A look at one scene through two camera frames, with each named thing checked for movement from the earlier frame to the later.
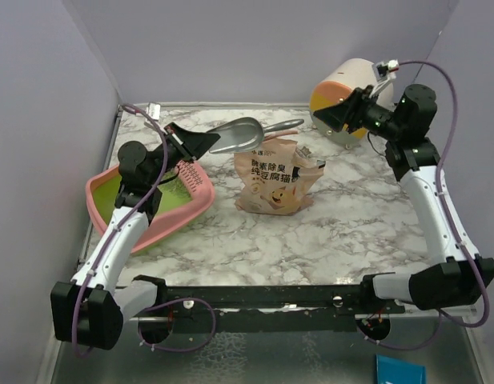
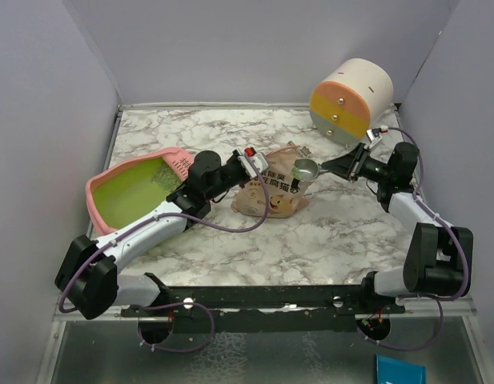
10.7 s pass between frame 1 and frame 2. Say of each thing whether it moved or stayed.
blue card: stayed
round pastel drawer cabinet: stayed
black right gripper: moved
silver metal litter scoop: moved
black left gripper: moved
